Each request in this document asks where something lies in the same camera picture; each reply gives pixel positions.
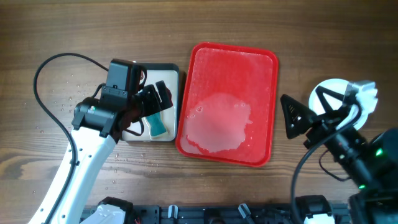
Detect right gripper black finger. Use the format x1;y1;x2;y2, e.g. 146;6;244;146
315;86;346;114
280;94;317;139

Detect white plate with red stain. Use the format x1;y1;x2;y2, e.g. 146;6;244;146
308;78;378;130

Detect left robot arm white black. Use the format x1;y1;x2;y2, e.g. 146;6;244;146
30;81;173;223

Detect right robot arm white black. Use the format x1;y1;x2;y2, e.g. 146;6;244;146
280;86;397;223

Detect black tray with soapy water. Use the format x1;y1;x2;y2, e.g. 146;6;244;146
122;63;179;142

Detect red plastic tray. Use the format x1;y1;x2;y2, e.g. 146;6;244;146
175;42;279;167

